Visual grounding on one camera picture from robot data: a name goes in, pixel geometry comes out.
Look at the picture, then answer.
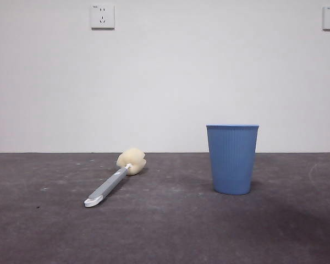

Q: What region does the blue ribbed plastic cup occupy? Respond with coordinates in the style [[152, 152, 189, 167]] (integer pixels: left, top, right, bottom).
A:
[[206, 124, 260, 196]]

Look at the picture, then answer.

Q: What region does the sponge cup brush grey handle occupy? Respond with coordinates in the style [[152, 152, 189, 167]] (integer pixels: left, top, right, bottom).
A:
[[84, 147, 147, 208]]

